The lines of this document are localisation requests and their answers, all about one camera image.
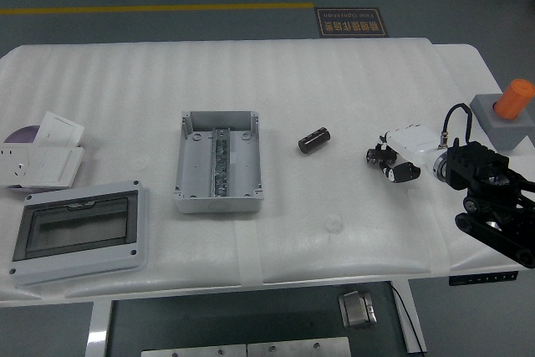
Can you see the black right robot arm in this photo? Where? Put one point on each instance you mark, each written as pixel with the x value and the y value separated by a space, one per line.
pixel 480 164

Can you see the white tape strip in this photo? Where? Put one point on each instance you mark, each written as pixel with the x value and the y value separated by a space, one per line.
pixel 249 256

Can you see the white switch plate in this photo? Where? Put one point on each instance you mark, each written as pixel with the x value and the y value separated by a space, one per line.
pixel 58 129
pixel 52 166

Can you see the grey open junction box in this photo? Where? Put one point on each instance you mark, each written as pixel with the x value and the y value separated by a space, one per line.
pixel 196 164

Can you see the metal mounting rail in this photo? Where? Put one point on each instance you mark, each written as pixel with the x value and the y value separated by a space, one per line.
pixel 221 164

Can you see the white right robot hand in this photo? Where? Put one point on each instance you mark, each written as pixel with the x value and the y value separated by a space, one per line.
pixel 411 144

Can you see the black cylindrical battery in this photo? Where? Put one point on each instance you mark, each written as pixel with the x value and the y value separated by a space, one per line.
pixel 314 139

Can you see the white table leg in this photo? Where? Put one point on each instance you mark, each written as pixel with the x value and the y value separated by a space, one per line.
pixel 100 327
pixel 414 319

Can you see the black floor sign orange text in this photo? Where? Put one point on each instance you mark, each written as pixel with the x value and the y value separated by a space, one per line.
pixel 351 22

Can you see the grey cover with dark window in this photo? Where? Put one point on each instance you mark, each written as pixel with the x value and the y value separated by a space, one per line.
pixel 79 227

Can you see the white foam mat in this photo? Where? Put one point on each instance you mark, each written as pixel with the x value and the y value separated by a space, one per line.
pixel 292 81

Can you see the orange cylinder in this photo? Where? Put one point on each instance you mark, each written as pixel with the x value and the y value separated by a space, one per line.
pixel 513 100

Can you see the black table control panel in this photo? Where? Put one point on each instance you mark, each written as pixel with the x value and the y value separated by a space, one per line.
pixel 482 278

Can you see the metal floor plate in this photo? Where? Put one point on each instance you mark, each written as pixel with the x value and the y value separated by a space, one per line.
pixel 192 351
pixel 299 348

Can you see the white wall socket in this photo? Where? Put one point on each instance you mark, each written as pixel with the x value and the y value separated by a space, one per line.
pixel 14 164

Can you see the purple disc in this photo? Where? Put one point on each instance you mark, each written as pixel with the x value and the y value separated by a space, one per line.
pixel 23 134

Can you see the grey block base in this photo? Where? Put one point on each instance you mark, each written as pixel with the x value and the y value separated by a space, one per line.
pixel 485 108

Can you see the metal floor box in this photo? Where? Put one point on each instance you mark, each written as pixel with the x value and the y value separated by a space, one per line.
pixel 357 310

